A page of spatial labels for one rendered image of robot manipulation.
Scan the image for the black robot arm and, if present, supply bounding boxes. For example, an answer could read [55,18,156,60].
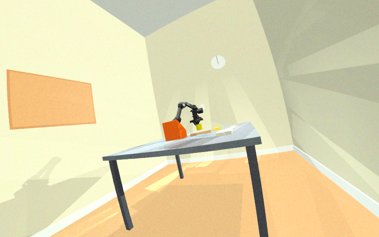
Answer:
[173,102,203,122]

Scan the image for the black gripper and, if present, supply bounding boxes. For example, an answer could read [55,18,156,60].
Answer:
[190,114,203,125]

